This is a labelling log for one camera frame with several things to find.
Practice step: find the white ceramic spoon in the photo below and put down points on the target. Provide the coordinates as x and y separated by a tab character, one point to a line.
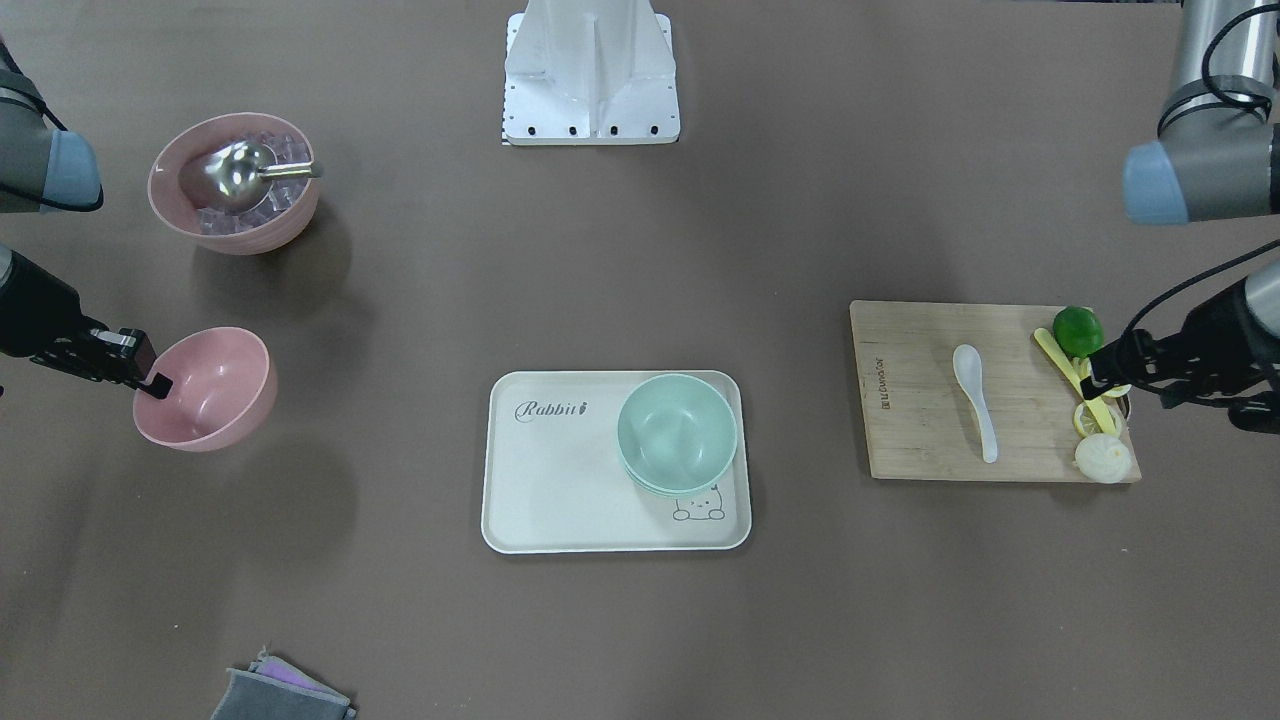
968	372

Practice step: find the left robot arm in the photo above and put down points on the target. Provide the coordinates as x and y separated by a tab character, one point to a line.
1215	157

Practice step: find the upper lemon slice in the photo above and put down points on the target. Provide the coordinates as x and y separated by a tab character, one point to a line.
1115	390

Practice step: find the lemon slice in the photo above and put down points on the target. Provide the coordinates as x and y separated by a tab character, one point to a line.
1085	420
1115	390

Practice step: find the green lime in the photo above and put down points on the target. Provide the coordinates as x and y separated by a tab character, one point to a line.
1078	331

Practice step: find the large pink bowl with ice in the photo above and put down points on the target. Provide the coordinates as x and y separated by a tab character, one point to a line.
278	218

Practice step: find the yellow plastic knife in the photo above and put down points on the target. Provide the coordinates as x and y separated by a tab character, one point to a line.
1053	352

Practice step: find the lower lemon slice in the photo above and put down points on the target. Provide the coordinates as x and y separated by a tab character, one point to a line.
1085	420

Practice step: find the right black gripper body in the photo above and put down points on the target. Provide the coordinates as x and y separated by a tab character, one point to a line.
38	318

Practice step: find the white rabbit serving tray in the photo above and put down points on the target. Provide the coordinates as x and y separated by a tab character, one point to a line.
555	482

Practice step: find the stacked mint green bowls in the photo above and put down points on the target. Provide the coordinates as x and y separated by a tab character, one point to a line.
676	435

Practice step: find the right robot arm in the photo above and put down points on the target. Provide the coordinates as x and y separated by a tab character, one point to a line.
47	167

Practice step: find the small pink bowl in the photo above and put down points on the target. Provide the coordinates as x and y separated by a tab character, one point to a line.
224	385

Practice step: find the metal ice scoop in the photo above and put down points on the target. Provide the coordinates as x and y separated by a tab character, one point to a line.
238	177

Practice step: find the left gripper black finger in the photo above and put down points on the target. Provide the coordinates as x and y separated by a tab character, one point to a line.
1090	387

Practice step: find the grey and purple cloths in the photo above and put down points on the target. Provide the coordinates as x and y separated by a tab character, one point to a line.
273	688

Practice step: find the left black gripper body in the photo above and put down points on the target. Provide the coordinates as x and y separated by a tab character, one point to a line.
1212	335

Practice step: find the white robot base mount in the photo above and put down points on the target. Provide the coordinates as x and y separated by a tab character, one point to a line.
590	73

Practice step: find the bamboo cutting board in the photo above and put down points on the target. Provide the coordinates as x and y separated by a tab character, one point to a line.
918	422

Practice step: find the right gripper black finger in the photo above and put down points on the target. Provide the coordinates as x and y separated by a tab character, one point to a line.
159	387

